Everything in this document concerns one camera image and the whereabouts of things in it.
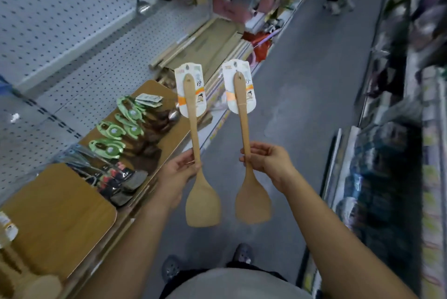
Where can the person's left hand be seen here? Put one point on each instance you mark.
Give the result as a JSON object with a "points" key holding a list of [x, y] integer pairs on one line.
{"points": [[174, 180]]}

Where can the person's right hand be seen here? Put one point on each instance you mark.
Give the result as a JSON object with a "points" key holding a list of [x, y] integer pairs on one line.
{"points": [[274, 166]]}

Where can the person's right fingers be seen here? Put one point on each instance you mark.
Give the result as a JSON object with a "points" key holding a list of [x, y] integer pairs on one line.
{"points": [[253, 153]]}

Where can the person's left fingers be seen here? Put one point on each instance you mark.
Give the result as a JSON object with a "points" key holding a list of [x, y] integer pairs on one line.
{"points": [[187, 164]]}

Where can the wooden spatula with white card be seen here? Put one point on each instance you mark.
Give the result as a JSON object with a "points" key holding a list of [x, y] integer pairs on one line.
{"points": [[203, 201], [252, 201]]}

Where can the person's left forearm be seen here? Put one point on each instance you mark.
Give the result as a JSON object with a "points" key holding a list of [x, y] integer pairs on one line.
{"points": [[132, 253]]}

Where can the person's right forearm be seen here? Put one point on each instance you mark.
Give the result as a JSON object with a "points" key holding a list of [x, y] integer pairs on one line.
{"points": [[335, 239]]}

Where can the wooden cutting board under spoons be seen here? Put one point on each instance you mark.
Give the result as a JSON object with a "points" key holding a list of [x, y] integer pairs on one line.
{"points": [[164, 145]]}

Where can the row of green-tagged dark spoons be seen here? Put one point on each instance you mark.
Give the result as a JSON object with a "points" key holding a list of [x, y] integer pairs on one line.
{"points": [[134, 131]]}

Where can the packaged black spatulas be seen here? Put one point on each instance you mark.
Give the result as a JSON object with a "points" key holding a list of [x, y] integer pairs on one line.
{"points": [[115, 180]]}

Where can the person's right grey shoe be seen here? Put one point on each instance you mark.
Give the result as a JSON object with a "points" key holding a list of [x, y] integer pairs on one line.
{"points": [[242, 254]]}

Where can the person's grey shoe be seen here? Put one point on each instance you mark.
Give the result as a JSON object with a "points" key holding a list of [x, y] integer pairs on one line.
{"points": [[242, 254], [171, 268]]}

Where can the person's left grey shoe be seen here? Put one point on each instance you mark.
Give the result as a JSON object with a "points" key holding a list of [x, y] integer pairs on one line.
{"points": [[171, 268]]}

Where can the red bag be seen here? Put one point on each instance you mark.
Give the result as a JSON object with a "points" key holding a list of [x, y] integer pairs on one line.
{"points": [[260, 47]]}

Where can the stack of flat wooden boards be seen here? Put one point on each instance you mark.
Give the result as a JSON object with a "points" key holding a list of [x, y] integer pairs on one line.
{"points": [[213, 47]]}

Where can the wooden rolling pin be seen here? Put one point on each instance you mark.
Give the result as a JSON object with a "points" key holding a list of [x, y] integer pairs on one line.
{"points": [[185, 43]]}

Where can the person's grey shirt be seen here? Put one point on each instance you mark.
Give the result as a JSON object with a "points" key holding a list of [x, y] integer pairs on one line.
{"points": [[241, 286]]}

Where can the large wooden cutting board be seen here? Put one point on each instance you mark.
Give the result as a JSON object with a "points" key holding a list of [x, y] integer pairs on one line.
{"points": [[59, 218]]}

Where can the shelf of packaged goods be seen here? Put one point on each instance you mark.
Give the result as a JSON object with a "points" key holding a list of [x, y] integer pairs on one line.
{"points": [[398, 134]]}

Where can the pink box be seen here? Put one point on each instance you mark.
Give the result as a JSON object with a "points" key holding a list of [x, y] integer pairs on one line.
{"points": [[230, 9]]}

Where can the white pegboard shelf unit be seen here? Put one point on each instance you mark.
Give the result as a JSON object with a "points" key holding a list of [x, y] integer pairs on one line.
{"points": [[70, 29]]}

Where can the light wooden utensils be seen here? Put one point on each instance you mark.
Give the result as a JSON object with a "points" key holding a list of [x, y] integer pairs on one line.
{"points": [[24, 277]]}

